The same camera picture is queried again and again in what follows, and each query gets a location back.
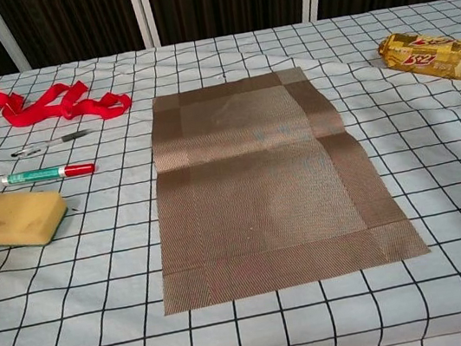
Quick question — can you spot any gold biscuit packet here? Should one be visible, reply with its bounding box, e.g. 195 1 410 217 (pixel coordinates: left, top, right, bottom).
375 23 461 98

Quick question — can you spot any green marker with red cap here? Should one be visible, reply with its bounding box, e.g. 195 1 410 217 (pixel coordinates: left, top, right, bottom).
0 160 97 189

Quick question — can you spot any brown woven placemat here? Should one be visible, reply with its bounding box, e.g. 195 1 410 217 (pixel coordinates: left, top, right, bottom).
128 50 435 317

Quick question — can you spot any yellow sponge block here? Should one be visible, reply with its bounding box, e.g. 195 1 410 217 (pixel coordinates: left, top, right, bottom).
0 183 74 253

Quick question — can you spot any red ribbon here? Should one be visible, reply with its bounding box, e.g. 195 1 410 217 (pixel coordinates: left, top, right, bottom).
0 63 134 139

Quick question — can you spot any white double partition post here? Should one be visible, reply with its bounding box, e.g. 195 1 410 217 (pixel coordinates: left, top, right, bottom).
127 0 162 51

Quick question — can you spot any white black checked tablecloth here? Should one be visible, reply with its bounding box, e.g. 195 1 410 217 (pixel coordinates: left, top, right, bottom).
0 0 461 346

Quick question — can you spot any clear black ballpoint pen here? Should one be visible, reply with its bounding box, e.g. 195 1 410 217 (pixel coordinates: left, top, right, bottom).
8 128 94 160

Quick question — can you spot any white slanted partition post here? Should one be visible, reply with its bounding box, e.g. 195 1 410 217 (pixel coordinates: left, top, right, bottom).
0 0 32 75

